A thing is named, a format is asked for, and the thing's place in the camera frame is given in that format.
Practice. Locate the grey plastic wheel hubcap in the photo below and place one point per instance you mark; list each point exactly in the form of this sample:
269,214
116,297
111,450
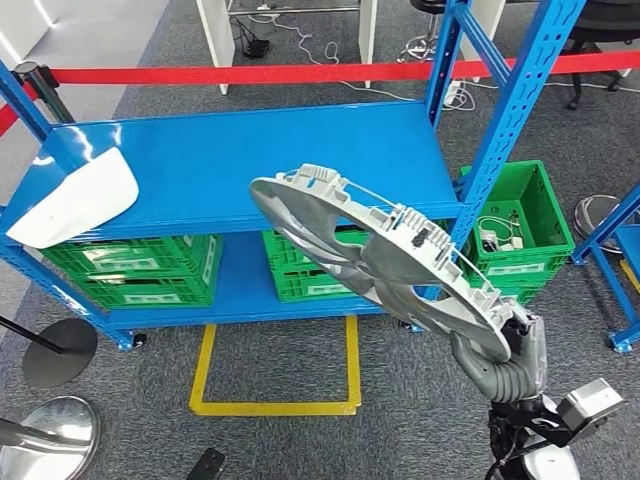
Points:
400,252

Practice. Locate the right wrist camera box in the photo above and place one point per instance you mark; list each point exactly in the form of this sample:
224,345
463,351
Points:
590,404

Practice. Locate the black stanchion post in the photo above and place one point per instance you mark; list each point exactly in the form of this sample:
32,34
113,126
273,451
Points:
42,89

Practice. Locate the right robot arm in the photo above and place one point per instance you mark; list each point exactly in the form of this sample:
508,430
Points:
550,464

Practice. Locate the yellow floor tape square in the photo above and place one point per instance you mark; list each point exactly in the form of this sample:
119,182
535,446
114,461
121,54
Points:
352,358

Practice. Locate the blue metal shelf rack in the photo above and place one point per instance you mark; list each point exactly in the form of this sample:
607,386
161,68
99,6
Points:
606,222
250,152

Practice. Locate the office chair chrome base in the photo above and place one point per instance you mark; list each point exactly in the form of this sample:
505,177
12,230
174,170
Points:
420,46

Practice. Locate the white power strip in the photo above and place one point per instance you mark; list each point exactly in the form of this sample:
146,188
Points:
452,93

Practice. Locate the green open plastic crate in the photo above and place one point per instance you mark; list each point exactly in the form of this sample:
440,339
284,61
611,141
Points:
550,225

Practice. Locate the white plastic cover part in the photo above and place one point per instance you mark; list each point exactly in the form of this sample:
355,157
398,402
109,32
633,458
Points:
75,199

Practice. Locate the black office chair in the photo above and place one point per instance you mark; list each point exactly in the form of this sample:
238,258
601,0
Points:
600,20

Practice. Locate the black router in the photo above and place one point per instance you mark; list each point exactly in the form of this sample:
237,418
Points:
256,48

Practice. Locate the black round base stanchion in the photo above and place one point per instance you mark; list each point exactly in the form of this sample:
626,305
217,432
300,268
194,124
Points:
60,354

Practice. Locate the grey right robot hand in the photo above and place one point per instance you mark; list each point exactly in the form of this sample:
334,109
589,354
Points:
470,361

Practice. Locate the green folded plastic crate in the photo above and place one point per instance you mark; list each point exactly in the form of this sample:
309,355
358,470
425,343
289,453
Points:
295,288
150,252
275,258
164,288

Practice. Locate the white desk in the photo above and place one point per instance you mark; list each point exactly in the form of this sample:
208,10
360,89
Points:
217,40
482,26

